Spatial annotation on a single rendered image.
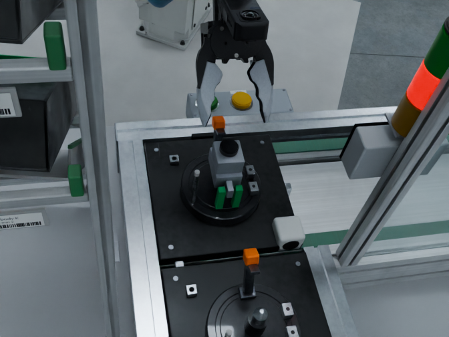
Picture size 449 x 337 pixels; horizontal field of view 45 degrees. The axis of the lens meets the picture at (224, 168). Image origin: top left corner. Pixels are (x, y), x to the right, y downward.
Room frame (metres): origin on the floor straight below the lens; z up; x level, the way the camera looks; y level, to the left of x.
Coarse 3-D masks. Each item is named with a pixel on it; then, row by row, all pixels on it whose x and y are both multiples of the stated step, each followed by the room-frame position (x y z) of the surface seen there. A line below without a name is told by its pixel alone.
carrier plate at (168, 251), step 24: (144, 144) 0.61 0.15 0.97; (168, 144) 0.62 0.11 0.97; (192, 144) 0.64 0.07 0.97; (264, 144) 0.67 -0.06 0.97; (168, 168) 0.57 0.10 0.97; (264, 168) 0.62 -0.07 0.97; (168, 192) 0.52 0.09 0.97; (264, 192) 0.56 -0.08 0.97; (168, 216) 0.48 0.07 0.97; (192, 216) 0.49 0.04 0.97; (264, 216) 0.52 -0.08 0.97; (288, 216) 0.53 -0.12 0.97; (168, 240) 0.43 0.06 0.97; (192, 240) 0.44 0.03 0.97; (216, 240) 0.45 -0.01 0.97; (240, 240) 0.46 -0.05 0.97; (264, 240) 0.47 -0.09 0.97
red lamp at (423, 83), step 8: (416, 72) 0.51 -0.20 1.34; (424, 72) 0.49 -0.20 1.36; (416, 80) 0.50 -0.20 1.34; (424, 80) 0.49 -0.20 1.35; (432, 80) 0.48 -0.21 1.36; (408, 88) 0.51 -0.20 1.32; (416, 88) 0.49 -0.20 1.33; (424, 88) 0.49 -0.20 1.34; (432, 88) 0.48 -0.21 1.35; (408, 96) 0.50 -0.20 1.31; (416, 96) 0.49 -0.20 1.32; (424, 96) 0.48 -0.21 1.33; (416, 104) 0.48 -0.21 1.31; (424, 104) 0.48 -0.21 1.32
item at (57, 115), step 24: (24, 96) 0.44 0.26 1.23; (48, 96) 0.33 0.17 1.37; (72, 96) 0.42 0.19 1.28; (0, 120) 0.31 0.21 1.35; (24, 120) 0.31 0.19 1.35; (48, 120) 0.32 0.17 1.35; (72, 120) 0.40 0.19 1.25; (0, 144) 0.29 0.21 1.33; (24, 144) 0.30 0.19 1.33; (48, 144) 0.30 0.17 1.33; (0, 168) 0.28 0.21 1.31; (24, 168) 0.29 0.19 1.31; (48, 168) 0.29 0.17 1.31
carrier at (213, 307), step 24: (216, 264) 0.41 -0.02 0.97; (240, 264) 0.42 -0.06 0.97; (264, 264) 0.42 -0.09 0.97; (288, 264) 0.43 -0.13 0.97; (168, 288) 0.35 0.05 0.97; (216, 288) 0.37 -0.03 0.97; (240, 288) 0.36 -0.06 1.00; (264, 288) 0.37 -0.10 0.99; (288, 288) 0.39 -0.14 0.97; (312, 288) 0.40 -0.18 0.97; (168, 312) 0.31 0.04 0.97; (192, 312) 0.32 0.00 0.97; (216, 312) 0.32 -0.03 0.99; (240, 312) 0.33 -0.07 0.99; (264, 312) 0.31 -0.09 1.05; (288, 312) 0.34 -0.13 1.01; (312, 312) 0.36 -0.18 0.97; (192, 336) 0.28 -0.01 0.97; (216, 336) 0.29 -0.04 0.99; (240, 336) 0.29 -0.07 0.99; (264, 336) 0.30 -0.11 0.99; (288, 336) 0.30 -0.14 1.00; (312, 336) 0.32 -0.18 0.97
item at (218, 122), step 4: (212, 116) 0.63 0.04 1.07; (216, 116) 0.63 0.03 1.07; (220, 116) 0.63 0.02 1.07; (212, 120) 0.62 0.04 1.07; (216, 120) 0.61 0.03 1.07; (220, 120) 0.62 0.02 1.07; (224, 120) 0.62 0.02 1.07; (212, 124) 0.62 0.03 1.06; (216, 124) 0.61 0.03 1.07; (220, 124) 0.61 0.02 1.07; (224, 124) 0.61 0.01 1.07; (216, 128) 0.61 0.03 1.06; (220, 128) 0.61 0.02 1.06; (224, 128) 0.61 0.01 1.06; (216, 132) 0.60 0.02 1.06; (220, 132) 0.60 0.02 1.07; (224, 132) 0.60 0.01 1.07; (216, 136) 0.61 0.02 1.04; (220, 136) 0.61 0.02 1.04; (216, 140) 0.60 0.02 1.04; (220, 140) 0.61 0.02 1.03
